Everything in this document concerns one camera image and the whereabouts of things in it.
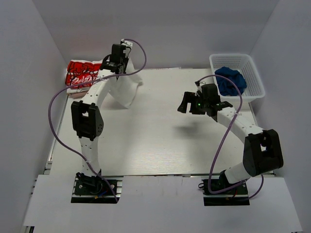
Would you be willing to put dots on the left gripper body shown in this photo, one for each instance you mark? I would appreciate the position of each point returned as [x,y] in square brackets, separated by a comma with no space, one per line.
[124,62]

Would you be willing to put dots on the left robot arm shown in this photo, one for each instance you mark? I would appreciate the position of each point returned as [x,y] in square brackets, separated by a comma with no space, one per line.
[87,120]

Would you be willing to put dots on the red printed shirt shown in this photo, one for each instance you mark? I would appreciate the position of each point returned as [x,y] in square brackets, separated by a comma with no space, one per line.
[81,75]

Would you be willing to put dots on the white plastic basket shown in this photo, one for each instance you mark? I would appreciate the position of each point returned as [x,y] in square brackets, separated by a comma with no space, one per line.
[236,69]

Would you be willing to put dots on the blue crumpled shirt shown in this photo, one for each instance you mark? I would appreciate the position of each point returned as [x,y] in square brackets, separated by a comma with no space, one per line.
[225,77]

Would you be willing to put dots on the white folded shirt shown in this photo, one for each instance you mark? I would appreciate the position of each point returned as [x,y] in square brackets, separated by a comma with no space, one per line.
[75,91]

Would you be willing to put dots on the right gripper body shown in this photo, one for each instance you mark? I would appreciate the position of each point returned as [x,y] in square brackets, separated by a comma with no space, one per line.
[198,104]

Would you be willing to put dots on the pink folded shirt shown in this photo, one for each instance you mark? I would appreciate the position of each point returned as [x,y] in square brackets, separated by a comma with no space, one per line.
[75,94]

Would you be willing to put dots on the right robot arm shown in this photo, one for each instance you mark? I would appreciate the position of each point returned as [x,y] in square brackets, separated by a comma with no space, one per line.
[262,150]

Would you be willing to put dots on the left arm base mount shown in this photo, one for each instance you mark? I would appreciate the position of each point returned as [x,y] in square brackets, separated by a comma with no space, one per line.
[92,189]

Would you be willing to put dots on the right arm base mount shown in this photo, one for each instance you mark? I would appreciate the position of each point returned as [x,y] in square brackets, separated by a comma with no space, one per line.
[237,196]

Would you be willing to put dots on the white t shirt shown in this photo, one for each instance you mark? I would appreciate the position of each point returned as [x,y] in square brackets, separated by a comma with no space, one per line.
[124,89]

